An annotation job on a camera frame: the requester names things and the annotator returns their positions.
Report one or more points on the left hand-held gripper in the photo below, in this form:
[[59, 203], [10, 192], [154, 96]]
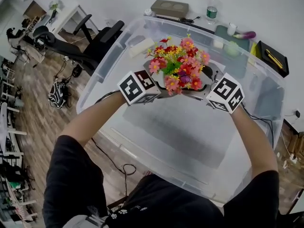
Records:
[[135, 87]]

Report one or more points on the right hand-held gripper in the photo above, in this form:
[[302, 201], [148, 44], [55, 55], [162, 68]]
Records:
[[226, 94]]

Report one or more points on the colourful flowers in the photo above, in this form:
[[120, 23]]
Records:
[[180, 63]]

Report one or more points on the clear plastic storage bin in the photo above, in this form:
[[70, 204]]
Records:
[[166, 139]]

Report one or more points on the person's left forearm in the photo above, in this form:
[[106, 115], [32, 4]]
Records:
[[95, 117]]

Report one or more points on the grey shoulder pack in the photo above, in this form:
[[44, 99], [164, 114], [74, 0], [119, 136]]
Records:
[[78, 222]]

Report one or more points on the person's right forearm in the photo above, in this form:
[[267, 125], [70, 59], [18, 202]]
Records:
[[256, 139]]

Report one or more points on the cream rectangular block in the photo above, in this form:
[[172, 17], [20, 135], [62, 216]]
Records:
[[141, 47]]

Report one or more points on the small white block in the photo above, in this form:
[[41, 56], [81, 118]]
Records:
[[218, 44]]

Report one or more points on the green toy cabbage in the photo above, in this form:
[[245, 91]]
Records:
[[231, 49]]

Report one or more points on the dark green desk pad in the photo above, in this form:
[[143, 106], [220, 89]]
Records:
[[222, 32]]

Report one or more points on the yellow note pad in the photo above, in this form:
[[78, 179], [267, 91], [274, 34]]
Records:
[[253, 49]]

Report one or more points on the white cup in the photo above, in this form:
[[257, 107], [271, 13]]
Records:
[[232, 30]]

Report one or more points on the purple toy eggplant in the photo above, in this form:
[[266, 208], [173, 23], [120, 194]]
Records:
[[245, 35]]

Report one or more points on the black desk tray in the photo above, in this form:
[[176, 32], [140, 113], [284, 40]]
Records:
[[262, 49]]

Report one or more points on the black office chair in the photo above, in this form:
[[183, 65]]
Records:
[[95, 49]]

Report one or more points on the yellow pen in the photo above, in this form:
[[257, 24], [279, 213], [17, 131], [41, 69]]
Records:
[[274, 59]]

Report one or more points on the green label water bottle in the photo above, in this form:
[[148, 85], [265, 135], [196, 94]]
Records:
[[211, 12]]

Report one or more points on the small black bag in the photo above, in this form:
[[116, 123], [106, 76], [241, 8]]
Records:
[[77, 70]]

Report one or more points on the black white patterned backpack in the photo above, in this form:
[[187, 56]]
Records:
[[59, 94]]

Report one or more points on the white desk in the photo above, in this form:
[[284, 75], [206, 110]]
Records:
[[71, 13]]

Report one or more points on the person's black shirt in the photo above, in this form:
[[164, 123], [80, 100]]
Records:
[[71, 174]]

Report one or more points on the small green potted plant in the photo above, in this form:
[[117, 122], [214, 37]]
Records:
[[54, 6]]

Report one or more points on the pale green bin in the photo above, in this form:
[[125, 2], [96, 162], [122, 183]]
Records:
[[19, 102]]

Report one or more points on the white side table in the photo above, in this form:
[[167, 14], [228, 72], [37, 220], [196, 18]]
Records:
[[4, 127]]

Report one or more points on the black wall charger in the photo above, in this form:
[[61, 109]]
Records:
[[297, 113]]

